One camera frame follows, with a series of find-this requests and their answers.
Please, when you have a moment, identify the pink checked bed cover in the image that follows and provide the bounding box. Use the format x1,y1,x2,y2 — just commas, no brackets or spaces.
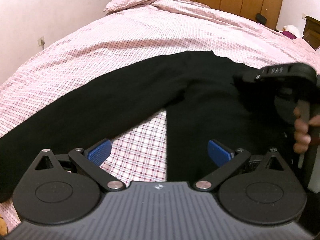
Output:
0,0,320,233

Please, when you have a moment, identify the black knit cardigan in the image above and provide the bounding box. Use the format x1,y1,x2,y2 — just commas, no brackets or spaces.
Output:
1,51,294,201

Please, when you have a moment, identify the small black bag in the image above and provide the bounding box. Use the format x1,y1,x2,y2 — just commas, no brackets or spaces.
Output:
255,13,267,25

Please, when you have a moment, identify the dark wooden headboard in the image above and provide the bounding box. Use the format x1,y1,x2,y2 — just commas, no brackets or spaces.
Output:
303,16,320,50

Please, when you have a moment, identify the white wall socket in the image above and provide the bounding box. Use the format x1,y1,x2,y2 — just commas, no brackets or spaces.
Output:
37,37,45,50

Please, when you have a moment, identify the person's right hand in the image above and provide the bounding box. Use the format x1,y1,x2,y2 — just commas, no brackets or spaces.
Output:
293,107,320,154

